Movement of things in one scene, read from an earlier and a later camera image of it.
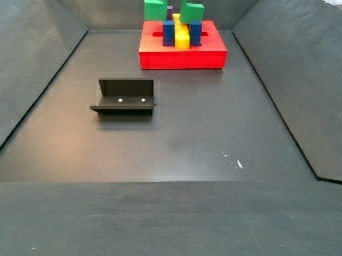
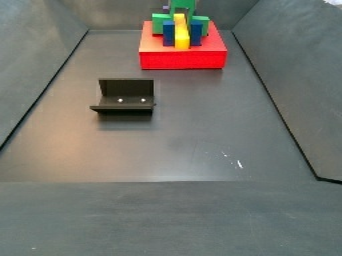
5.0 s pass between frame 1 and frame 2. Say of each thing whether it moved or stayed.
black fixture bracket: stayed
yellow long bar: stayed
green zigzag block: moved
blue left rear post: stayed
